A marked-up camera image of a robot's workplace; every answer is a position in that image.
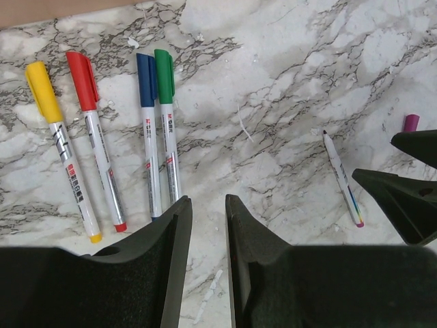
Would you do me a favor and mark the red pen cap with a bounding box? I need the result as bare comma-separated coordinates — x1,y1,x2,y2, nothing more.
66,51,99,111

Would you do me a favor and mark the blue pen cap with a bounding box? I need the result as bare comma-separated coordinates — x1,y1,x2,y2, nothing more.
136,53,158,107

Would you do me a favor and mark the yellow pen cap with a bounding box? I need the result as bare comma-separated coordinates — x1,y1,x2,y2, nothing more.
25,61,64,124

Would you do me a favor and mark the pink tipped white pen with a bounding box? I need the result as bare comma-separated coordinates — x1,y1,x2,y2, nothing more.
322,130,365,228

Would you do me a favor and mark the yellow white pen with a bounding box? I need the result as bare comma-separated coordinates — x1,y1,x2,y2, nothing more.
49,122,102,243

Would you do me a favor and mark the blue white pen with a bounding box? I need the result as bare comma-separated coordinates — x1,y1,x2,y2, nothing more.
141,107,162,221

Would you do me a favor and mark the red white pen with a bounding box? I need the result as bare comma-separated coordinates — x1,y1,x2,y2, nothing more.
83,110,127,232

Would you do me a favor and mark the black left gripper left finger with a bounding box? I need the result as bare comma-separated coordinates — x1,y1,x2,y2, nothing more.
1,197,193,327

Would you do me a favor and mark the green pen cap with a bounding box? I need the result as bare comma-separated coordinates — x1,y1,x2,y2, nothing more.
154,49,175,104

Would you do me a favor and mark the purple pen cap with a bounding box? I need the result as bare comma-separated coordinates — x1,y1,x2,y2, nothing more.
403,114,420,133

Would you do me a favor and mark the green white pen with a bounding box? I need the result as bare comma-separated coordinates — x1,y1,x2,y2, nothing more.
160,103,182,204

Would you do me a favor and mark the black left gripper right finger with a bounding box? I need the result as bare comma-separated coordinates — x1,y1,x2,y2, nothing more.
225,195,436,327

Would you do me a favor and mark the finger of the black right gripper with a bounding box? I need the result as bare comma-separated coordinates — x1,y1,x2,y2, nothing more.
352,169,436,245
391,130,437,169

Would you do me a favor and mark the peach plastic desk organizer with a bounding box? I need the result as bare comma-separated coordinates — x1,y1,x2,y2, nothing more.
1,1,155,29

